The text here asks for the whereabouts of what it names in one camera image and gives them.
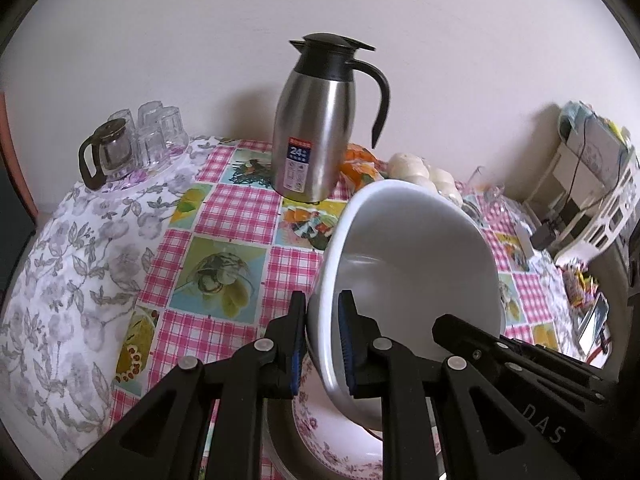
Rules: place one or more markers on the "glass teapot black handle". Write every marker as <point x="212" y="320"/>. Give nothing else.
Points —
<point x="106" y="155"/>

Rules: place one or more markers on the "white power strip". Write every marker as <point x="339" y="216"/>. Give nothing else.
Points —
<point x="523" y="235"/>

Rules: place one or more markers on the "white plastic chair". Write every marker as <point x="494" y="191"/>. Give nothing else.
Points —
<point x="607" y="218"/>

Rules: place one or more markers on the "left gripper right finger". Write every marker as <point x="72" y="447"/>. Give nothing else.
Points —
<point x="440" y="419"/>

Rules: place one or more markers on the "stainless steel basin plate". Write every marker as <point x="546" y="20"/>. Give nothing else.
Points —
<point x="282" y="442"/>

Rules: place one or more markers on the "white wall shelf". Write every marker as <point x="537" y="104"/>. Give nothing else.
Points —
<point x="566" y="188"/>

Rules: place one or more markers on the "orange snack packet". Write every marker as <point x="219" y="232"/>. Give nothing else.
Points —
<point x="359" y="168"/>

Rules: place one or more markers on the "colourful candy roll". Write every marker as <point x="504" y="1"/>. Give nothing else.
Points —
<point x="580" y="286"/>

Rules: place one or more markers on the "steel thermos jug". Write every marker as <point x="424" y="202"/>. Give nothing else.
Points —
<point x="315" y="115"/>

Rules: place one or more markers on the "paper bag on shelf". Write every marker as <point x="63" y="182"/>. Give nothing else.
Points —
<point x="594" y="140"/>

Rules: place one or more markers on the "white square bowl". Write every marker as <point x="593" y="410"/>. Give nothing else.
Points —
<point x="408" y="256"/>

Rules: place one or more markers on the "glass mug with handle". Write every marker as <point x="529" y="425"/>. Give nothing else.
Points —
<point x="486" y="183"/>

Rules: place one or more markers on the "floral pattern plate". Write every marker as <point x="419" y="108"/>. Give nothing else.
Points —
<point x="334" y="440"/>

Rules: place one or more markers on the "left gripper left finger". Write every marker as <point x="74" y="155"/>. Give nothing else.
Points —
<point x="205" y="420"/>

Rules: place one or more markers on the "black power adapter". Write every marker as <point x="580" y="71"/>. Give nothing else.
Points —
<point x="545" y="234"/>

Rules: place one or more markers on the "pink checkered tablecloth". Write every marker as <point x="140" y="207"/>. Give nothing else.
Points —
<point x="235" y="250"/>

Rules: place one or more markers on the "bag of steamed buns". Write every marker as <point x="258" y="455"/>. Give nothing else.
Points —
<point x="412" y="168"/>

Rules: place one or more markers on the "grey floral white cloth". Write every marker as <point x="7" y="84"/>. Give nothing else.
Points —
<point x="68" y="311"/>

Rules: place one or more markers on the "clear drinking glass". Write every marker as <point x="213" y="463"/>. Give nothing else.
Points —
<point x="171" y="127"/>
<point x="151" y="145"/>

